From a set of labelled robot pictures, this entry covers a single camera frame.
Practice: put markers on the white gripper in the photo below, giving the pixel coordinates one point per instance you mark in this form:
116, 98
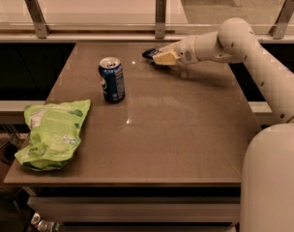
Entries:
185, 51

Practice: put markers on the blue rxbar blueberry bar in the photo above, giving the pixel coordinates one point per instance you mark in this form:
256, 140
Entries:
150, 53

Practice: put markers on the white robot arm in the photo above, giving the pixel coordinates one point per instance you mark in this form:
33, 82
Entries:
267, 187

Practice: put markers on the blue soda can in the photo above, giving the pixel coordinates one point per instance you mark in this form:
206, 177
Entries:
112, 79

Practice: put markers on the green chip bag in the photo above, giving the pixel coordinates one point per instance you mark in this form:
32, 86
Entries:
54, 134

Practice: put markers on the cans under table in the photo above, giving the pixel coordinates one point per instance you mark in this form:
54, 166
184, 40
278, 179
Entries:
43, 225

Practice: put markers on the middle metal glass bracket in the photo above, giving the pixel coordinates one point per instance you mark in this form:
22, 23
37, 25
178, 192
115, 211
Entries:
160, 18

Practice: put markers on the metal glass bracket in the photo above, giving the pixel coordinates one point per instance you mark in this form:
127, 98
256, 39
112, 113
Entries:
35, 12
278, 29
160, 18

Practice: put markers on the right metal glass bracket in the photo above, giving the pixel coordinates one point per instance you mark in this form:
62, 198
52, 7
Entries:
278, 29

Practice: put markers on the left metal glass bracket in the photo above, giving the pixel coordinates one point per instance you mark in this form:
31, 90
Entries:
35, 12

